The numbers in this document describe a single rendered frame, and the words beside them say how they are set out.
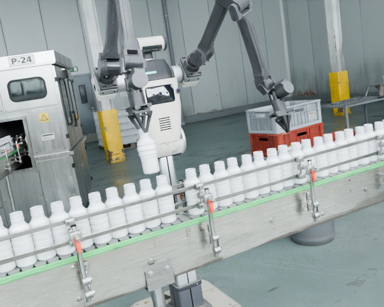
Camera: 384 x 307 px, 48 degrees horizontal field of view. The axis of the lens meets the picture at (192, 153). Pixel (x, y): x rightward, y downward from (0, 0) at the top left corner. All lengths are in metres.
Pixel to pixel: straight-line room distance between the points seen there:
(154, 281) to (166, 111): 0.90
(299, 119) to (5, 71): 3.13
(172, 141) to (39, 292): 1.02
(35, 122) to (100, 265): 3.77
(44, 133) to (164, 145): 3.11
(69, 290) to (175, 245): 0.37
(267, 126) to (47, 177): 2.55
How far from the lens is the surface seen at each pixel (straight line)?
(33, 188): 5.23
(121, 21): 1.67
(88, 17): 9.41
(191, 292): 2.38
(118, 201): 1.45
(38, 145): 5.13
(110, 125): 9.16
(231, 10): 1.87
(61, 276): 1.44
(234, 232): 1.63
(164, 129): 2.12
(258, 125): 4.08
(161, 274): 1.53
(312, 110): 4.24
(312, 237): 3.72
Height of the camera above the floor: 1.48
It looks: 10 degrees down
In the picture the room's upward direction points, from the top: 9 degrees counter-clockwise
